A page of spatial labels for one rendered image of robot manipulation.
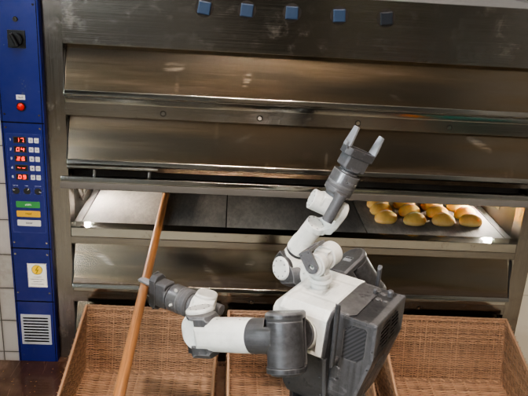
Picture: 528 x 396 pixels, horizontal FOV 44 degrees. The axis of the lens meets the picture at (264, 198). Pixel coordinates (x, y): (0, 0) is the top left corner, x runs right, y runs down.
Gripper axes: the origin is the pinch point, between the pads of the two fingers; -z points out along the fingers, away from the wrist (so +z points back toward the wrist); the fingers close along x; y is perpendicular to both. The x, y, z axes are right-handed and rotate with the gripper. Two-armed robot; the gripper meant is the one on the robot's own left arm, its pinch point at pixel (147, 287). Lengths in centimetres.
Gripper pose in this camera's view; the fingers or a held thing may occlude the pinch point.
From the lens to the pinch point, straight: 220.5
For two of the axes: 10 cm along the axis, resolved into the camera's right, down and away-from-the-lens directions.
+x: -0.6, 9.4, 3.5
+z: 8.5, 2.3, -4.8
